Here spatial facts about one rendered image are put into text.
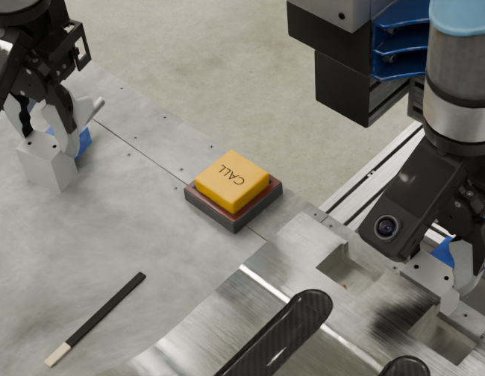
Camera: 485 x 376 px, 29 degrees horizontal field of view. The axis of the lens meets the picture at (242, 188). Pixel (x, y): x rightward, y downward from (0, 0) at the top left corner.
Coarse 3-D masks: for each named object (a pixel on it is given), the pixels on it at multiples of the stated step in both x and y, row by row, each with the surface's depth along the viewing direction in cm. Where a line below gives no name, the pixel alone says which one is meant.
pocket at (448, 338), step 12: (432, 312) 85; (420, 324) 84; (432, 324) 86; (444, 324) 85; (456, 324) 84; (420, 336) 85; (432, 336) 85; (444, 336) 85; (456, 336) 85; (468, 336) 84; (432, 348) 84; (444, 348) 84; (456, 348) 84; (468, 348) 84; (456, 360) 83
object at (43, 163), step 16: (96, 112) 114; (48, 128) 111; (32, 144) 107; (48, 144) 107; (80, 144) 110; (32, 160) 107; (48, 160) 105; (64, 160) 108; (32, 176) 110; (48, 176) 108; (64, 176) 109
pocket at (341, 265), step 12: (336, 252) 90; (348, 252) 91; (324, 264) 89; (336, 264) 91; (348, 264) 91; (360, 264) 90; (336, 276) 91; (348, 276) 90; (360, 276) 90; (372, 276) 89; (348, 288) 89; (360, 288) 89
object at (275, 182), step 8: (272, 176) 106; (192, 184) 106; (272, 184) 105; (192, 192) 105; (264, 192) 104; (208, 200) 104; (256, 200) 103; (216, 208) 103; (248, 208) 103; (224, 216) 102; (232, 216) 102; (240, 216) 102
